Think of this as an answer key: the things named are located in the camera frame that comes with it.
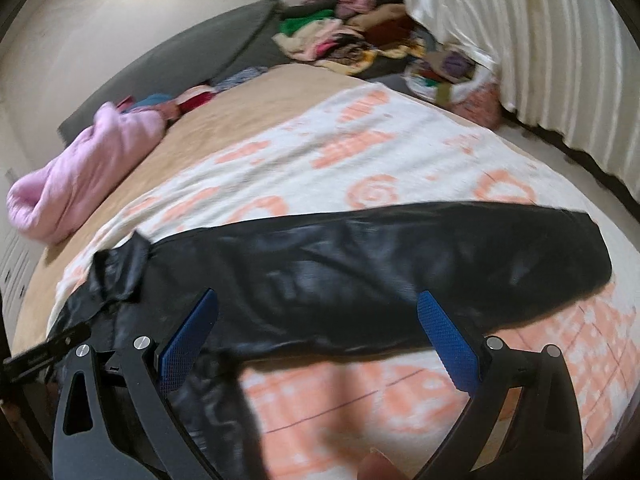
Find black leather jacket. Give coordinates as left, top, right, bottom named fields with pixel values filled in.
left=53, top=202, right=612, bottom=479

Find folded red blue clothes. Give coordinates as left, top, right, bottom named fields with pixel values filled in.
left=116, top=84, right=217, bottom=122

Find bag stuffed with clothes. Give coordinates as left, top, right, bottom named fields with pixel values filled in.
left=404, top=46, right=501, bottom=129

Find pile of mixed clothes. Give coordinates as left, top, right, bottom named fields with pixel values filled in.
left=272, top=0, right=430, bottom=79

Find white orange patterned blanket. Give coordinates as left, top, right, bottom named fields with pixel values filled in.
left=56, top=84, right=639, bottom=479

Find pink puffy quilt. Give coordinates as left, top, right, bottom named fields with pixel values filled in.
left=6, top=102, right=166, bottom=245

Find grey headboard cushion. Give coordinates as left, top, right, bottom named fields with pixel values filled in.
left=58, top=0, right=290, bottom=145

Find white satin curtain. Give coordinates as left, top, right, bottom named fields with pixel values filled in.
left=405, top=0, right=639, bottom=196

